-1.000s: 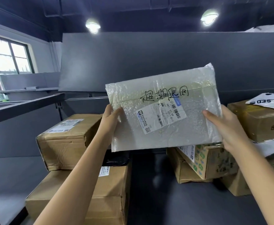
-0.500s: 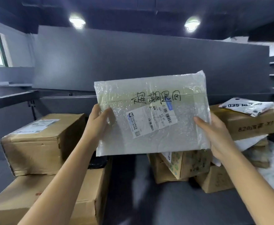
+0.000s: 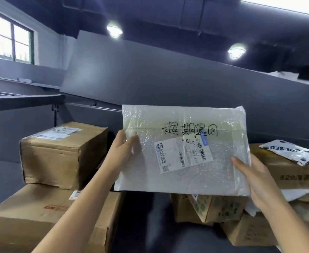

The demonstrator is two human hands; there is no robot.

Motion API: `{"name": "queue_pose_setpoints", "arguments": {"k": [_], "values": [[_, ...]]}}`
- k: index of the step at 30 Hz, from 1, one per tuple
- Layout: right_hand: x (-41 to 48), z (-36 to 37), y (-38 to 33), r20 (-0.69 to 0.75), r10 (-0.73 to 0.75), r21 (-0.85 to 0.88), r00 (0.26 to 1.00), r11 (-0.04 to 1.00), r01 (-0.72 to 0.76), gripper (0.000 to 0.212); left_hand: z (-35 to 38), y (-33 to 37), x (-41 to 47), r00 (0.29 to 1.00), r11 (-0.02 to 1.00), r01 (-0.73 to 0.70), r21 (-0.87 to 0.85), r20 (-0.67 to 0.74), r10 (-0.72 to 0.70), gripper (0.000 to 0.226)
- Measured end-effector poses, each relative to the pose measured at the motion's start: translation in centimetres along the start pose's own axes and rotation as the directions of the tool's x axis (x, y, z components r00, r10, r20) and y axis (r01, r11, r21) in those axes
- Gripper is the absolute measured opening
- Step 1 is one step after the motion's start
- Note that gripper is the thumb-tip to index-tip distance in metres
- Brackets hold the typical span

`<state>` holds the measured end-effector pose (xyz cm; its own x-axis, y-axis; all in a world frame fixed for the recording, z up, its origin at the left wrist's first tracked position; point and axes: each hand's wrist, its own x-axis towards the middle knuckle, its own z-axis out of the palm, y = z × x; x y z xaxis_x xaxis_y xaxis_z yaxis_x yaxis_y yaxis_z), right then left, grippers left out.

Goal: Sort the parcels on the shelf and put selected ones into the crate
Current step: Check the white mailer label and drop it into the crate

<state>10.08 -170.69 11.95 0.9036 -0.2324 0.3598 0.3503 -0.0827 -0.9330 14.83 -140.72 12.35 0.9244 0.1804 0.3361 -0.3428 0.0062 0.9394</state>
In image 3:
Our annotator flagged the black printed small cardboard box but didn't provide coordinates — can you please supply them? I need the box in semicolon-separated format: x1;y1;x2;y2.
220;212;278;247

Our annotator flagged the person's right forearm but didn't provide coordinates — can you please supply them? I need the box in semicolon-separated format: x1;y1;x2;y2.
257;200;309;253

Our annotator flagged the white label tall cardboard box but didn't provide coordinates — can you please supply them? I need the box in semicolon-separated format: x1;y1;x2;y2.
187;193;248;223

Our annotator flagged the dark grey metal shelving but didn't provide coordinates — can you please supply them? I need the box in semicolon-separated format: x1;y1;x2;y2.
0;93;309;253
0;93;65;214

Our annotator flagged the medium brown cardboard box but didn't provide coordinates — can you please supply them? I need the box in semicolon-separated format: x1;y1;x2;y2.
19;121;109;190

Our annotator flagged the person's left forearm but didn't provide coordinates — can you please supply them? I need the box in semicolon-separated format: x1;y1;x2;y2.
32;166;123;253

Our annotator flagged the person's left hand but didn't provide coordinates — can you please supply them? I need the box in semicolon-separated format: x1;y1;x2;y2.
108;130;140;177

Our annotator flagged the long black lettered cardboard box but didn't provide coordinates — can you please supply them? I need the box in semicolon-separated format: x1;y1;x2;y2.
249;143;309;190

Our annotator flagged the white black-lettered poly bag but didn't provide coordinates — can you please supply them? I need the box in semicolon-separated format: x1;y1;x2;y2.
259;139;309;166

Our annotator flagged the rectangular ceiling light panel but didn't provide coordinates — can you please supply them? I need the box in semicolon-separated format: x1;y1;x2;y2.
240;0;309;18

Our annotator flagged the grid pane window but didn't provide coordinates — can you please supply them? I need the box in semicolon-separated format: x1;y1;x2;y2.
0;9;36;65

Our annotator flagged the red logo cardboard box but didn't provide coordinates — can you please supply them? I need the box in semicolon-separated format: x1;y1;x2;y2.
0;183;126;253

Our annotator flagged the person's right hand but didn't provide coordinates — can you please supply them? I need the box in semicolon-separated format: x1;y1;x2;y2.
231;154;276;211

